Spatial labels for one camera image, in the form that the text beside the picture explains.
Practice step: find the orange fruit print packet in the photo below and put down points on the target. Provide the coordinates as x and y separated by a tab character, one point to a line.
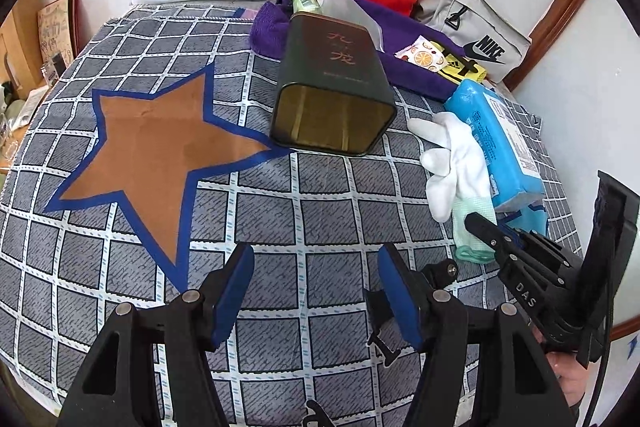
420	54

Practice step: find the green tissue pack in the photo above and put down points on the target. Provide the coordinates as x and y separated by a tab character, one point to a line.
305	1

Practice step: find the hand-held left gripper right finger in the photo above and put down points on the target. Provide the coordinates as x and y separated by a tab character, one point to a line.
400	302

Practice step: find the blue wet wipes pack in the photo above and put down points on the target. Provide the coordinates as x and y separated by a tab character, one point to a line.
480	117

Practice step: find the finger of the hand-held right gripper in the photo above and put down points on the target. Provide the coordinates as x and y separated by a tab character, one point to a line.
487	232
512	234

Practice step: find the brown cardboard box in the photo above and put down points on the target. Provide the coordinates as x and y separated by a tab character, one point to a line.
20	37

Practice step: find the white tissue pack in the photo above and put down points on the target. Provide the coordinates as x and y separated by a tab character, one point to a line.
345	7

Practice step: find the mint green cloth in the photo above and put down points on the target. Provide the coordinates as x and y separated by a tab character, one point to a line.
475	229

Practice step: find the dark green tin box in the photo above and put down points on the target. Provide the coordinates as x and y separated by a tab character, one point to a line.
330	57

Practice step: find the wooden wall trim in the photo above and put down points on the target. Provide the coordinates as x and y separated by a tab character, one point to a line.
560	17

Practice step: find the yellow and black sock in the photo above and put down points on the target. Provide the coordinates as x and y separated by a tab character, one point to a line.
450	69

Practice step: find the star print checked blanket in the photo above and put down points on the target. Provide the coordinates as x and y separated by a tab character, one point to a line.
150	142

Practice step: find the purple towel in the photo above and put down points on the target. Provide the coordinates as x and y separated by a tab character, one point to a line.
400	77

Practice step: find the person's right hand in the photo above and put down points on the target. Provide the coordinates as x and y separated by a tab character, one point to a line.
570	377

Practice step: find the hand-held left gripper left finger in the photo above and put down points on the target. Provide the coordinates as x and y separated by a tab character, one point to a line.
235	297

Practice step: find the white glove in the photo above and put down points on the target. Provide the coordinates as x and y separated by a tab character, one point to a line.
450	157

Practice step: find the grey sports bag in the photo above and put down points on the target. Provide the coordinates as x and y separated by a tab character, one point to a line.
480	17

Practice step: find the brown framed poster board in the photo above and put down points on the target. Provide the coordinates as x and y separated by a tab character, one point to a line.
57	32

